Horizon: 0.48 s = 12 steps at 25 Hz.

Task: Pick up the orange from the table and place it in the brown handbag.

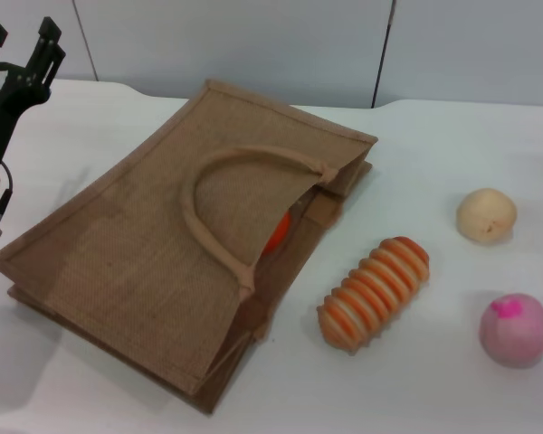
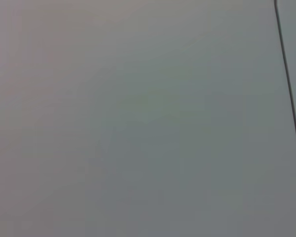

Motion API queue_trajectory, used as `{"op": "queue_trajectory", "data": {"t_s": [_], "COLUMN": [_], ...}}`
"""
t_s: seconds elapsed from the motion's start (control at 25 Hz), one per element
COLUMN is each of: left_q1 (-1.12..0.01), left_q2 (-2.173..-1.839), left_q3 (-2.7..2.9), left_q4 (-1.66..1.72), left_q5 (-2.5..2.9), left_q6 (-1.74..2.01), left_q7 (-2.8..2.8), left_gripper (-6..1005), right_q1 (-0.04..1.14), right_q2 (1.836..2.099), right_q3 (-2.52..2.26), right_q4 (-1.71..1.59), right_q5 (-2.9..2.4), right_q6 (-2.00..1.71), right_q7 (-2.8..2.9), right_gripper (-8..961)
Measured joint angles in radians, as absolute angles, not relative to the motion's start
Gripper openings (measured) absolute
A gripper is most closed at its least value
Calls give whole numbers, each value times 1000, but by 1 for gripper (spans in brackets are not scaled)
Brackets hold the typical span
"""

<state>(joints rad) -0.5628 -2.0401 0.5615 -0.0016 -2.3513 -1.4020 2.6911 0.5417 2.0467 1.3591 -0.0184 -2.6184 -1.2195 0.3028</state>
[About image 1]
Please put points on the brown jute handbag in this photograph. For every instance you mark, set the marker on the brown jute handbag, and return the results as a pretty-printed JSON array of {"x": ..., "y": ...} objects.
[{"x": 140, "y": 253}]

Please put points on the orange toy fruit with stem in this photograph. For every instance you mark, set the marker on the orange toy fruit with stem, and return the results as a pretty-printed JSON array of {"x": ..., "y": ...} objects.
[{"x": 278, "y": 233}]

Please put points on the ridged orange striped bread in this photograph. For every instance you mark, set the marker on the ridged orange striped bread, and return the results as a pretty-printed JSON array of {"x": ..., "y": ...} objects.
[{"x": 375, "y": 294}]

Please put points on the beige round toy fruit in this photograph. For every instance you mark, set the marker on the beige round toy fruit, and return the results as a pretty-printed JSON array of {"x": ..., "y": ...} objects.
[{"x": 485, "y": 214}]

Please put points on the pink round ball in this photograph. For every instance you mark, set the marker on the pink round ball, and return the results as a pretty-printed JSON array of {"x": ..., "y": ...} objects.
[{"x": 515, "y": 332}]

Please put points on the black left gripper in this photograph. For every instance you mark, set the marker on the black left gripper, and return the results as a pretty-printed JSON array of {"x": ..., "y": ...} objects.
[{"x": 4, "y": 104}]

